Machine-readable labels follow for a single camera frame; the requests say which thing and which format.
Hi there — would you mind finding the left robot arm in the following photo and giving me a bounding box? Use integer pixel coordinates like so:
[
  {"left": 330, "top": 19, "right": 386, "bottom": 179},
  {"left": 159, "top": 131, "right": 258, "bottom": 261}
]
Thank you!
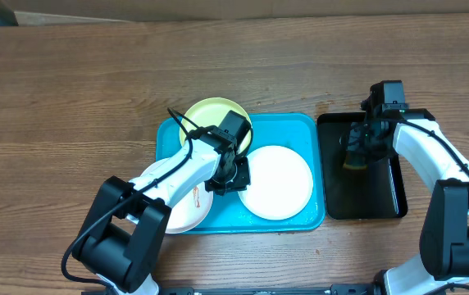
[{"left": 61, "top": 111, "right": 253, "bottom": 294}]

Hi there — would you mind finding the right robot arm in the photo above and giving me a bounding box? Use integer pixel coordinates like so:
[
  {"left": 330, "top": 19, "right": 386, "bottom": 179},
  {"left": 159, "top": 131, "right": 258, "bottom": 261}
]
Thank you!
[{"left": 341, "top": 80, "right": 469, "bottom": 295}]

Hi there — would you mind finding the white plate with red stain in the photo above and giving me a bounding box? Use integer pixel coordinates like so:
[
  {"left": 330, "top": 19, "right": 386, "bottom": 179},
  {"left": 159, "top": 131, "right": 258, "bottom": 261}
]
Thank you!
[{"left": 131, "top": 158, "right": 213, "bottom": 234}]

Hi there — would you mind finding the green yellow sponge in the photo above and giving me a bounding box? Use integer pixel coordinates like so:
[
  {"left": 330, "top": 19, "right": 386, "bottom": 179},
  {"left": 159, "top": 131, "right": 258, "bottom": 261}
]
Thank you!
[{"left": 343, "top": 152, "right": 367, "bottom": 170}]

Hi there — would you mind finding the yellow-green rimmed plate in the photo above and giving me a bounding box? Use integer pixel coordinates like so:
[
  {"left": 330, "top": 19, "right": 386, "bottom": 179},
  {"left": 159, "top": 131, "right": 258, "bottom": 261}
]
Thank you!
[{"left": 179, "top": 97, "right": 253, "bottom": 155}]

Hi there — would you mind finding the white round plate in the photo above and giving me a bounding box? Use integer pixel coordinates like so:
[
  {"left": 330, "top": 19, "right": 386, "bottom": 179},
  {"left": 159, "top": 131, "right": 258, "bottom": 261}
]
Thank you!
[{"left": 239, "top": 146, "right": 314, "bottom": 220}]

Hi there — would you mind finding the black rectangular water tray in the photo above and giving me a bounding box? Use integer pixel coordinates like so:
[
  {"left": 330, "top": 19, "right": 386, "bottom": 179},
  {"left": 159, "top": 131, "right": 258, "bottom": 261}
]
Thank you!
[{"left": 316, "top": 112, "right": 408, "bottom": 220}]

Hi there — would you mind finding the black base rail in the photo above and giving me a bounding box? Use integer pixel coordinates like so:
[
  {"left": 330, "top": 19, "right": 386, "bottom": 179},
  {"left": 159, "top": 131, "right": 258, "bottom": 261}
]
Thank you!
[{"left": 160, "top": 284, "right": 385, "bottom": 295}]

